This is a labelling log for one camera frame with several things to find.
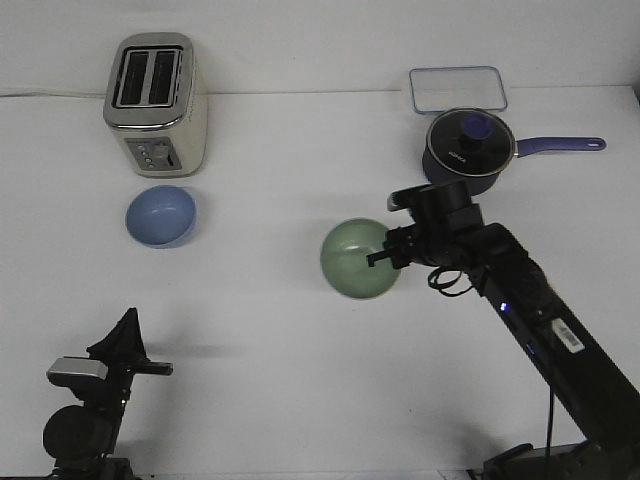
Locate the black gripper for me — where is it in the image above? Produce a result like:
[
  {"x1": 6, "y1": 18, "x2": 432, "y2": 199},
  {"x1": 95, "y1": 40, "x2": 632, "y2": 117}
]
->
[
  {"x1": 366, "y1": 180, "x2": 486, "y2": 270},
  {"x1": 86, "y1": 308, "x2": 174, "y2": 400}
]

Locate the green bowl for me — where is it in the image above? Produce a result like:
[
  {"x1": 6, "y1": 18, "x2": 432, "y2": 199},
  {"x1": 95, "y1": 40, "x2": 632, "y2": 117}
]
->
[{"x1": 320, "y1": 218, "x2": 400, "y2": 299}]

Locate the blue bowl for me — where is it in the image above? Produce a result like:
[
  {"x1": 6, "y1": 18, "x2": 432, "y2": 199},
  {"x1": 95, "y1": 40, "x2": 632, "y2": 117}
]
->
[{"x1": 124, "y1": 185, "x2": 197, "y2": 249}]

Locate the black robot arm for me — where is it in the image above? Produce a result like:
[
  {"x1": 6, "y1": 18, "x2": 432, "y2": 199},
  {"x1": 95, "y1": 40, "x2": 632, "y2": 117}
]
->
[
  {"x1": 42, "y1": 307, "x2": 173, "y2": 479},
  {"x1": 367, "y1": 181, "x2": 639, "y2": 479}
]

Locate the dark blue saucepan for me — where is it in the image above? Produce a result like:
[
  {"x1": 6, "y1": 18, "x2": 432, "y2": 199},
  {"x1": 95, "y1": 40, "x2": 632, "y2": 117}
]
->
[{"x1": 422, "y1": 137, "x2": 607, "y2": 195}]

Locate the glass pot lid blue knob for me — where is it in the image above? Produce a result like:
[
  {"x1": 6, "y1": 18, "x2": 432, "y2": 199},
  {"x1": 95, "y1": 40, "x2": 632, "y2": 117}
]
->
[{"x1": 426, "y1": 108, "x2": 516, "y2": 156}]

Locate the clear rectangular container lid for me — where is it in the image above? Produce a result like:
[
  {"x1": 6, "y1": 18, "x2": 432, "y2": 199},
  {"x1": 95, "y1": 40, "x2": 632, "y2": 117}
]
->
[{"x1": 409, "y1": 66, "x2": 508, "y2": 115}]

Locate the silver two-slot toaster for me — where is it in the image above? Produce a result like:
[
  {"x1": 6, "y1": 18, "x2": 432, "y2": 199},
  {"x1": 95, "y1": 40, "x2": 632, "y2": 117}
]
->
[{"x1": 103, "y1": 32, "x2": 208, "y2": 178}]

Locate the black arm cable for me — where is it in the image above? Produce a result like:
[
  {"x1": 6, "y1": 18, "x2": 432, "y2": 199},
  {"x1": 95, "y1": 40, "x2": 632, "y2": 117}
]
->
[{"x1": 426, "y1": 265, "x2": 476, "y2": 299}]

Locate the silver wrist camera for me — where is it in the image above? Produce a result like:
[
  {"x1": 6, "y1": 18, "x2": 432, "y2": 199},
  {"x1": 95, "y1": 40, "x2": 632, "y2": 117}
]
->
[{"x1": 46, "y1": 357, "x2": 108, "y2": 387}]

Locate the white toaster power cable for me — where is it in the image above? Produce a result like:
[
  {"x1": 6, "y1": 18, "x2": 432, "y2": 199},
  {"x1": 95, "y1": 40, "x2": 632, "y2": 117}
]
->
[{"x1": 0, "y1": 88, "x2": 108, "y2": 100}]

